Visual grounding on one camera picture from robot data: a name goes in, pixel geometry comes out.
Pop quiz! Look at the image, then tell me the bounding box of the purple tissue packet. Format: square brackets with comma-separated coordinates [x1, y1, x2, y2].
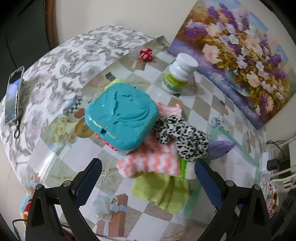
[206, 141, 236, 160]

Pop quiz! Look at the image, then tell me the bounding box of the green tissue pack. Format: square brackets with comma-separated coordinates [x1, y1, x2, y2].
[105, 78, 125, 90]
[179, 158, 197, 180]

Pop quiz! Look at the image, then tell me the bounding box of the lime green cloth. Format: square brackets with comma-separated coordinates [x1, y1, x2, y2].
[132, 172, 190, 214]

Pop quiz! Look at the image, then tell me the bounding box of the leopard print scrunchie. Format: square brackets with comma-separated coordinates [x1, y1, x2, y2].
[152, 115, 209, 162]

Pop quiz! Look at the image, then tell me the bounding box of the pink white knitted cloth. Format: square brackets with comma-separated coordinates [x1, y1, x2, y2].
[116, 102, 183, 178]

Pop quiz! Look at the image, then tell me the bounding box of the colourful toy pile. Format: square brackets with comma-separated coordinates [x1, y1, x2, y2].
[266, 184, 279, 218]

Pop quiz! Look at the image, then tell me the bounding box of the white tray teal rim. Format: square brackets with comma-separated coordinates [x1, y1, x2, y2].
[182, 127, 261, 219]

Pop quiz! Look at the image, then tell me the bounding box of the white chair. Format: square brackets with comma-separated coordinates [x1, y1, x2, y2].
[269, 171, 296, 193]

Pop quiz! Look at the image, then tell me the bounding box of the black power adapter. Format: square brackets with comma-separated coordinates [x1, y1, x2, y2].
[266, 158, 280, 171]

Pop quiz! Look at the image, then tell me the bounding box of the white power strip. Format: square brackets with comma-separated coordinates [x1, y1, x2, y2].
[261, 152, 270, 175]

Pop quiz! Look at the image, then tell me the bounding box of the patterned checkered tablecloth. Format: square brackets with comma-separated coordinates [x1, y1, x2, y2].
[23, 36, 261, 240]

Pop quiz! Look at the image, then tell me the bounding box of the teal plastic case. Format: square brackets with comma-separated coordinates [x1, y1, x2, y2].
[85, 82, 159, 152]

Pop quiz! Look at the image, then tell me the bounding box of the smartphone on stand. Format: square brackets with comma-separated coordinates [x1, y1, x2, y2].
[4, 66, 25, 139]

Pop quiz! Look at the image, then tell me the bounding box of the grey floral blanket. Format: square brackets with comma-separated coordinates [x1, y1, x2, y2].
[1, 25, 152, 187]

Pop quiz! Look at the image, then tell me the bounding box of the white green pill bottle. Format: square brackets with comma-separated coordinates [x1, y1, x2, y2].
[162, 53, 199, 94]

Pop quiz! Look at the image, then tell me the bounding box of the floral oil painting canvas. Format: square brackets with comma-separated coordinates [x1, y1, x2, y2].
[169, 1, 295, 129]

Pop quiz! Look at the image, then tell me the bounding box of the red ribbon flower clip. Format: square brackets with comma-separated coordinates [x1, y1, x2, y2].
[139, 48, 154, 62]

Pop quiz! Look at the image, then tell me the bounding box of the black cable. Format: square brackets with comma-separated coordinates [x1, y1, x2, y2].
[265, 138, 290, 160]

